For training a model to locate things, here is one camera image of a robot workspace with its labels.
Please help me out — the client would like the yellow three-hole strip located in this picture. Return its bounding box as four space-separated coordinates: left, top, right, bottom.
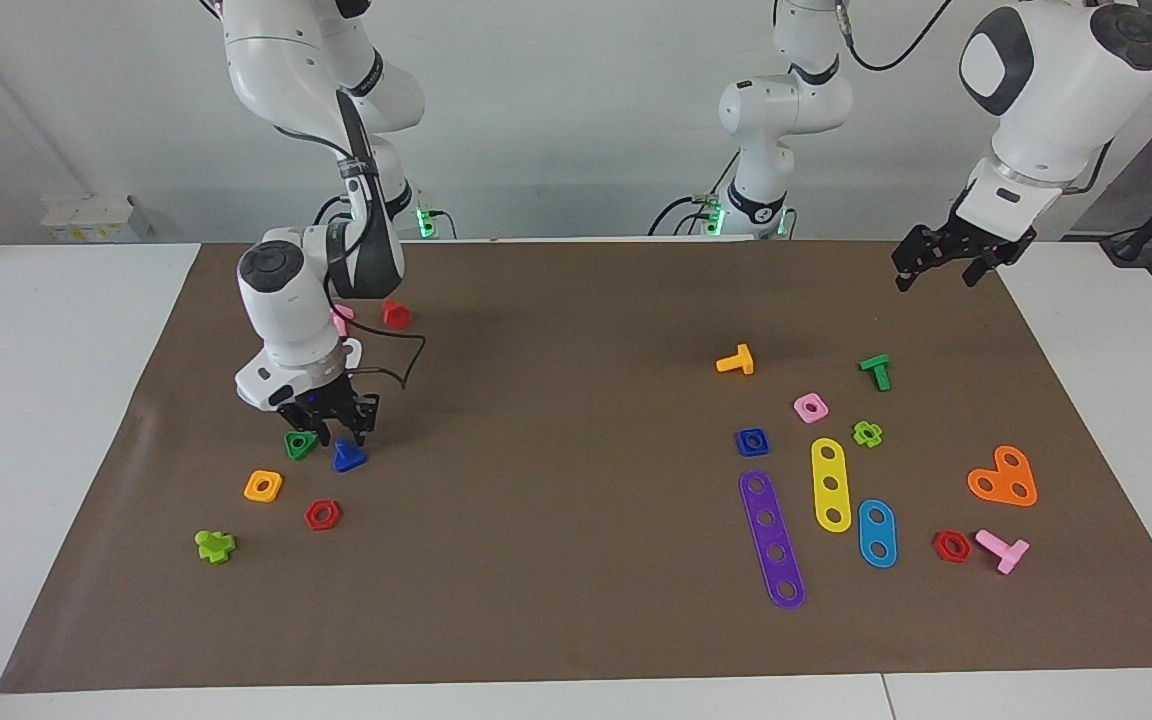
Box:
810 437 853 534

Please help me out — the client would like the orange heart three-hole plate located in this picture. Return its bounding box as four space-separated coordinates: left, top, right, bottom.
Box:
967 445 1039 509

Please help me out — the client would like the brown table mat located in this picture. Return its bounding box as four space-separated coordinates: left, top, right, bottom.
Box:
0 238 1152 694

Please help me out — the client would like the blue two-hole strip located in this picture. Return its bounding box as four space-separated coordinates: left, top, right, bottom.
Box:
857 498 899 570

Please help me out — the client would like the purple four-hole strip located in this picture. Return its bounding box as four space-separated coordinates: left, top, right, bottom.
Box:
739 469 807 611

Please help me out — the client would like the white box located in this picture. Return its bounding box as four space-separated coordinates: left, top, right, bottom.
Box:
41 195 152 243

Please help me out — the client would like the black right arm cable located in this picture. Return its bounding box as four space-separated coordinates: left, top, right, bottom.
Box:
334 90 427 389

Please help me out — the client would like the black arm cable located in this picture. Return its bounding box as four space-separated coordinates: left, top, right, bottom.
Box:
334 90 427 389
834 0 955 73

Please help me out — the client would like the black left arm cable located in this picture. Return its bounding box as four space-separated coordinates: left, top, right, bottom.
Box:
834 0 955 73

